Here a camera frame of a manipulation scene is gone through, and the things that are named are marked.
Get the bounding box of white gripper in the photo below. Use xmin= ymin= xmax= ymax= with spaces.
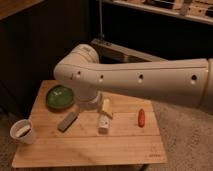
xmin=78 ymin=92 xmax=113 ymax=119

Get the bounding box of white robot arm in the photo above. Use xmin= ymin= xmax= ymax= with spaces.
xmin=54 ymin=44 xmax=213 ymax=115

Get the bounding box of white tube bottle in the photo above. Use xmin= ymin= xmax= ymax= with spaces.
xmin=98 ymin=114 xmax=110 ymax=134

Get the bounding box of wooden table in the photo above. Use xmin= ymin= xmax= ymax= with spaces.
xmin=12 ymin=80 xmax=167 ymax=168

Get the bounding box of red orange carrot toy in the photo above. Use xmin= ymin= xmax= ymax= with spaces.
xmin=138 ymin=109 xmax=145 ymax=127

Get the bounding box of grey rectangular block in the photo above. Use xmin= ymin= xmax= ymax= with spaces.
xmin=58 ymin=112 xmax=78 ymax=132

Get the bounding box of green ceramic bowl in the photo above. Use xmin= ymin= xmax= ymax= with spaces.
xmin=45 ymin=85 xmax=74 ymax=110

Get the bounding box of grey metal beam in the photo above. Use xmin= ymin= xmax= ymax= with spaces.
xmin=91 ymin=39 xmax=163 ymax=63

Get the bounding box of vertical metal pole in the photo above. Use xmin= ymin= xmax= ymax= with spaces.
xmin=98 ymin=0 xmax=104 ymax=42

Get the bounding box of white paper cup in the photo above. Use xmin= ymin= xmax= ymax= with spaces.
xmin=10 ymin=119 xmax=36 ymax=144

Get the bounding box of white object in cup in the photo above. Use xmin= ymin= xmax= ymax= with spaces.
xmin=15 ymin=125 xmax=30 ymax=137

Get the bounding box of background shelf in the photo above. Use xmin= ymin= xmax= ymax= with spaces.
xmin=103 ymin=0 xmax=213 ymax=26

